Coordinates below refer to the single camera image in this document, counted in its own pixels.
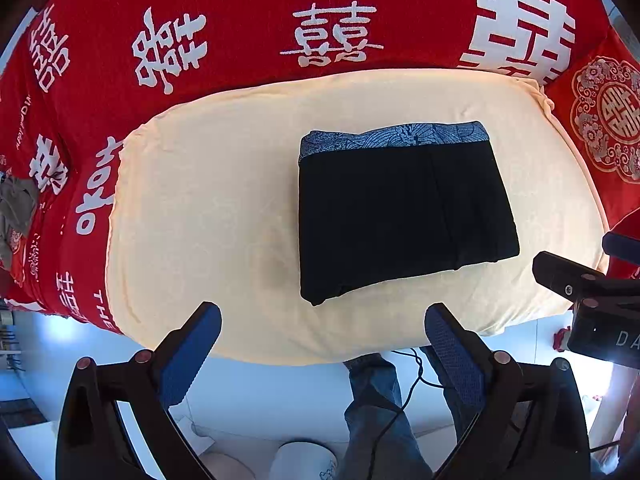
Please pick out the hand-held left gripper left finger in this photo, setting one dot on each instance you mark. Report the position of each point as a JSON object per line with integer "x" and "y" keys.
{"x": 195, "y": 355}

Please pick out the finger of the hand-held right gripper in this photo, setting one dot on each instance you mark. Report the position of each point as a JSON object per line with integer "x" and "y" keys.
{"x": 565, "y": 275}
{"x": 622, "y": 247}

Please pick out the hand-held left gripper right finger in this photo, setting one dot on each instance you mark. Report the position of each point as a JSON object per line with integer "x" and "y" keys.
{"x": 450, "y": 355}

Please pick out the black pants with blue waistband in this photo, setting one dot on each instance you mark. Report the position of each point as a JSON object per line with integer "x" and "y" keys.
{"x": 400, "y": 210}

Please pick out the person's leg in jeans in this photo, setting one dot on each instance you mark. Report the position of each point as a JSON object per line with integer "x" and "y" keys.
{"x": 382, "y": 410}

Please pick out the cream towel blanket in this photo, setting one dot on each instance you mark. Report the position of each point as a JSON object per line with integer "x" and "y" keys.
{"x": 200, "y": 210}

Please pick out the white slipper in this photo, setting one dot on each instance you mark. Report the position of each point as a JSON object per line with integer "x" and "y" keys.
{"x": 302, "y": 462}

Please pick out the red pillow with round ornament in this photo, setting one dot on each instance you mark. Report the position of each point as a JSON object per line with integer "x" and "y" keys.
{"x": 570, "y": 75}

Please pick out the grey cloth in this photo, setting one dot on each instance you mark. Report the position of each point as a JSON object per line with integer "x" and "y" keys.
{"x": 17, "y": 210}

